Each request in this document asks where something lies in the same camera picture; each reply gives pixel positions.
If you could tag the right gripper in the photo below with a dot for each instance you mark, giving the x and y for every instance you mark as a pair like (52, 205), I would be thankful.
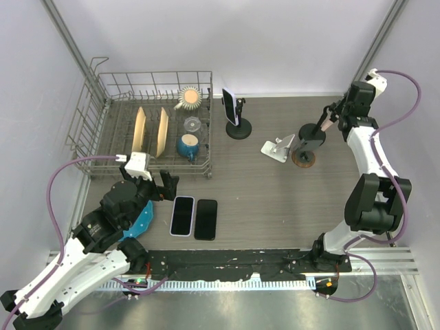
(371, 101)

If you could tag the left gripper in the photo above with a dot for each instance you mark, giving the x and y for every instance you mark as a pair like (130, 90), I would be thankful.
(170, 184)

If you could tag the pink phone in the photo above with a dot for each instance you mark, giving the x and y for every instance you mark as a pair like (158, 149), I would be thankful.
(329, 122)

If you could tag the black gooseneck phone stand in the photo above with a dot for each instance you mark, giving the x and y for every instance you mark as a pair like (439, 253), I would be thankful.
(312, 131)

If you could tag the lavender case phone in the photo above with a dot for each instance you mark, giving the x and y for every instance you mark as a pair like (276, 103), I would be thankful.
(182, 216)

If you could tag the black phone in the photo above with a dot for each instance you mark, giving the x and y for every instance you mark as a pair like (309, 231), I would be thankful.
(206, 220)

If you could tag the wooden base phone stand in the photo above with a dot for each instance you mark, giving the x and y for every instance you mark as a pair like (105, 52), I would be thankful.
(303, 153)

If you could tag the black round-base phone stand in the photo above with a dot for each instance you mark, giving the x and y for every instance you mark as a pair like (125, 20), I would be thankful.
(244, 127)

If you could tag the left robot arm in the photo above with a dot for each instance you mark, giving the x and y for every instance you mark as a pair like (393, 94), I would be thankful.
(96, 252)

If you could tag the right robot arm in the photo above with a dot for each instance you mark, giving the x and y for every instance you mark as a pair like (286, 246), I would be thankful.
(375, 205)

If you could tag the white folding phone stand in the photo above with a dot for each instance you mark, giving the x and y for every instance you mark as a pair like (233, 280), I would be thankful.
(280, 149)

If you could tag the blue polka dot plate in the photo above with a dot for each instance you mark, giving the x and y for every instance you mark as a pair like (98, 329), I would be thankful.
(142, 223)

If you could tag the blue ceramic mug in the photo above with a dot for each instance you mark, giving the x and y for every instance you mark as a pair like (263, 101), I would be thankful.
(188, 147)

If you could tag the right yellow plate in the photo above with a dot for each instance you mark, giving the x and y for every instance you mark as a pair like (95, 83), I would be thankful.
(162, 132)

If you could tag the yellow plate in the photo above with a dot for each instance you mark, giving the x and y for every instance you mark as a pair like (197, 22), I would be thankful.
(162, 132)
(139, 129)

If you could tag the left yellow plate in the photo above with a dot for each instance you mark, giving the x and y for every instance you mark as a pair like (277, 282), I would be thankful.
(139, 129)

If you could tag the clear glass cup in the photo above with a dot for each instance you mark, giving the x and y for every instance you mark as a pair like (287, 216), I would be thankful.
(194, 126)

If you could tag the cream ribbed mug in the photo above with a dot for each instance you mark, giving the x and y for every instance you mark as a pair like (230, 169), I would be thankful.
(189, 98)

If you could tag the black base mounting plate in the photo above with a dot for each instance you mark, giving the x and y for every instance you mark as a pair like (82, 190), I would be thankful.
(235, 265)

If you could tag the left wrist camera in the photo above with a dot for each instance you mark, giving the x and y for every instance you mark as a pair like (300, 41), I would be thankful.
(136, 164)

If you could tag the grey wire dish rack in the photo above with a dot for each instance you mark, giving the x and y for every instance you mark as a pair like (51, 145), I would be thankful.
(104, 119)

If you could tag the white slotted cable duct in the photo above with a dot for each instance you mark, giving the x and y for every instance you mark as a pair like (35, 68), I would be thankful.
(254, 284)

